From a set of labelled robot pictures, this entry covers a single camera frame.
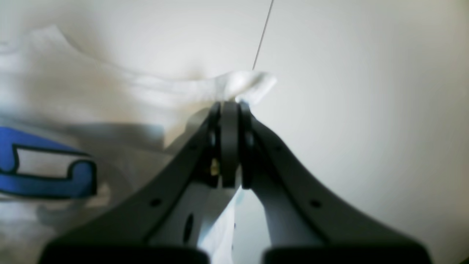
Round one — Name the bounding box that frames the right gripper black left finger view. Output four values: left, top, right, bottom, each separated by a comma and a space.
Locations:
39, 102, 239, 264

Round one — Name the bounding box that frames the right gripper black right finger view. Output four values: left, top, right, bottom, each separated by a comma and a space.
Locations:
239, 103, 432, 264

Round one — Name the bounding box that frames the white printed T-shirt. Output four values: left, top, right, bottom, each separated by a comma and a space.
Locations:
1, 26, 277, 264

